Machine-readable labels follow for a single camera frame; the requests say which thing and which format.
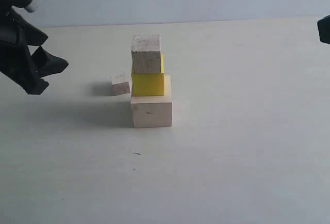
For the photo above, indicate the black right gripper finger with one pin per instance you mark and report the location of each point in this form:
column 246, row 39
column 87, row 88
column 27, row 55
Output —
column 323, row 26

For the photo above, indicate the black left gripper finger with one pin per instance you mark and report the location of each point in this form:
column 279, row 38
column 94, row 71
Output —
column 45, row 64
column 33, row 35

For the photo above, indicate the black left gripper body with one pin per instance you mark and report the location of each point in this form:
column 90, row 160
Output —
column 15, row 56

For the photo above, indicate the small wooden cube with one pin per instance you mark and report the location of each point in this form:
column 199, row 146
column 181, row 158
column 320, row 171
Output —
column 120, row 84

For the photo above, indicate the yellow cube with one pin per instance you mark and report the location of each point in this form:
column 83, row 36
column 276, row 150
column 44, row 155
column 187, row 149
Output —
column 149, row 84

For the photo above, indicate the medium wooden cube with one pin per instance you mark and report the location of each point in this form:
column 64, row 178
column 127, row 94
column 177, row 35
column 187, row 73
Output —
column 146, row 54

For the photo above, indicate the large pale wooden cube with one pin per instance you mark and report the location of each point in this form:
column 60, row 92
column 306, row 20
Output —
column 153, row 111

